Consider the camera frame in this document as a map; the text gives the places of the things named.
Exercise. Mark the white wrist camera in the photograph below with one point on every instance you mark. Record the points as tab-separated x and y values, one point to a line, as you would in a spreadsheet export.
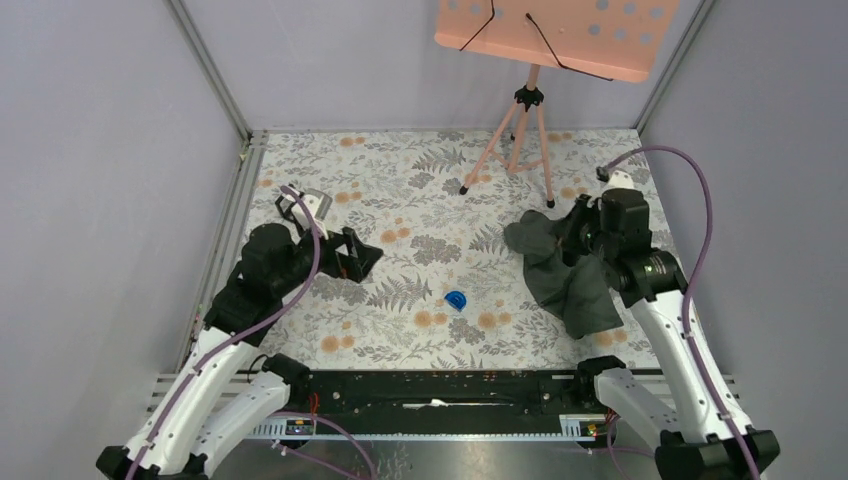
614	179
319	204

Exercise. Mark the slotted cable duct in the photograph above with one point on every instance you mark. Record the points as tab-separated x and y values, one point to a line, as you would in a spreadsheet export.
486	426

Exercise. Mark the dark green t-shirt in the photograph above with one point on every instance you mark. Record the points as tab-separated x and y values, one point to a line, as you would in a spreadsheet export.
573	291

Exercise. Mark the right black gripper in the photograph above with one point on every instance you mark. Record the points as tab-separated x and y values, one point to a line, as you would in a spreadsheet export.
580	210

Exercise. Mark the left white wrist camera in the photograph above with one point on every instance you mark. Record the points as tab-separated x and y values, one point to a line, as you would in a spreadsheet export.
319	204

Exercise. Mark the blue round cap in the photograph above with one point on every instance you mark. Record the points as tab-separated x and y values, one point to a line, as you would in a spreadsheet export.
456	299

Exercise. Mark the black brooch display box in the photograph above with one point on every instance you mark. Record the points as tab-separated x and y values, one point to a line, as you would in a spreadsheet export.
288	205

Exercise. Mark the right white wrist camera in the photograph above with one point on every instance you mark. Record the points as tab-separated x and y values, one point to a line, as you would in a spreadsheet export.
614	179

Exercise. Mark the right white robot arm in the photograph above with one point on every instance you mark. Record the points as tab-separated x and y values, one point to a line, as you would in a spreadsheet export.
704	433

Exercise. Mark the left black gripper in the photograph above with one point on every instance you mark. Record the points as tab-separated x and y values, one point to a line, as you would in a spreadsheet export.
354	265

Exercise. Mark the pink music stand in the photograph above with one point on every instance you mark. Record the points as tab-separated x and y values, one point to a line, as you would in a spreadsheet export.
609	40

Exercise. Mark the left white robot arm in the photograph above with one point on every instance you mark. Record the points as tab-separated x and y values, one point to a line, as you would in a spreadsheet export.
187	437

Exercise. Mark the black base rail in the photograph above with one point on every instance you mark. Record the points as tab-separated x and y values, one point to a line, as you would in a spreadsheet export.
331	393

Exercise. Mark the floral table mat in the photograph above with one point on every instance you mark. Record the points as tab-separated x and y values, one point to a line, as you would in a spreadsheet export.
399	191

